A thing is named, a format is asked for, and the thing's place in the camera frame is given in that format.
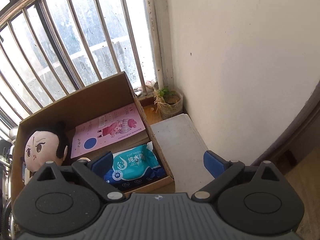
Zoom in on woven plant pot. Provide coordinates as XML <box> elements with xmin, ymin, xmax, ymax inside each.
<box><xmin>153</xmin><ymin>86</ymin><xmax>183</xmax><ymax>120</ymax></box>

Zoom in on black wheelchair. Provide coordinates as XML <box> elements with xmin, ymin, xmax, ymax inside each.
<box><xmin>1</xmin><ymin>126</ymin><xmax>18</xmax><ymax>239</ymax></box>

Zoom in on wet wipes pack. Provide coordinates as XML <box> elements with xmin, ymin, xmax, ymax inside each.
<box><xmin>104</xmin><ymin>141</ymin><xmax>166</xmax><ymax>191</ymax></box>

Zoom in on pink notebook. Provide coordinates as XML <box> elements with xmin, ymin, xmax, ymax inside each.
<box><xmin>71</xmin><ymin>103</ymin><xmax>145</xmax><ymax>158</ymax></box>

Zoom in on plush doll black hair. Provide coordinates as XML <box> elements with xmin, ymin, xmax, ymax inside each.
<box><xmin>24</xmin><ymin>121</ymin><xmax>71</xmax><ymax>173</ymax></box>

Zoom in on brown cardboard box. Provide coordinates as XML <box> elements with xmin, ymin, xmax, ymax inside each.
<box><xmin>11</xmin><ymin>72</ymin><xmax>175</xmax><ymax>199</ymax></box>

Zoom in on metal window railing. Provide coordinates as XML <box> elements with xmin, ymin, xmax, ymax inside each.
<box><xmin>1</xmin><ymin>0</ymin><xmax>162</xmax><ymax>141</ymax></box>

